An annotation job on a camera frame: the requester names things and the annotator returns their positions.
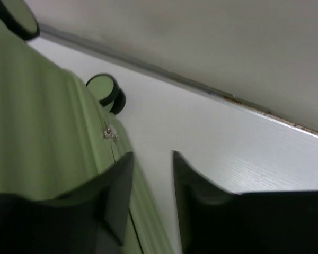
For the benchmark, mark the green hard-shell suitcase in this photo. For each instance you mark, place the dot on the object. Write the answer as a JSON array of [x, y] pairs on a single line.
[[56, 132]]

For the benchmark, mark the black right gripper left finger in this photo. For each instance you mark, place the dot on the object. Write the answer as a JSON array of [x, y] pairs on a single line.
[[91, 218]]

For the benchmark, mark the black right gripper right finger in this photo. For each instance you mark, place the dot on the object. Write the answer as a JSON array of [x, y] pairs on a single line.
[[214, 220]]

